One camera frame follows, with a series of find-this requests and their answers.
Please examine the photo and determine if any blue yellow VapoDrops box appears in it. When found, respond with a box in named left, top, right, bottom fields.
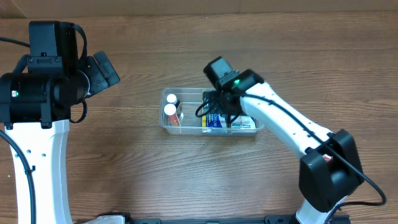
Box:
left=201, top=91, right=228, bottom=128

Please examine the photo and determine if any white blue medicine box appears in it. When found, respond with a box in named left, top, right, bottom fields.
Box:
left=231, top=116, right=256, bottom=129

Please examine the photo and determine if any dark bottle white cap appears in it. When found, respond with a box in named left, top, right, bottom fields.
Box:
left=166, top=93, right=180, bottom=108

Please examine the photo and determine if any orange tube white cap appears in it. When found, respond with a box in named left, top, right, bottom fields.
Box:
left=164, top=103, right=180, bottom=126

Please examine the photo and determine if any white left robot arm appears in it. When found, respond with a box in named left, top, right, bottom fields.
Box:
left=1, top=51, right=120, bottom=223

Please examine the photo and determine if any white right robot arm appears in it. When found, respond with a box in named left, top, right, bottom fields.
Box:
left=203, top=67, right=365, bottom=223

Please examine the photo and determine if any clear plastic container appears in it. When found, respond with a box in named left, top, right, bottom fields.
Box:
left=159, top=87, right=264, bottom=136

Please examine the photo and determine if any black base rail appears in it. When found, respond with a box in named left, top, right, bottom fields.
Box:
left=77, top=212, right=351, bottom=224

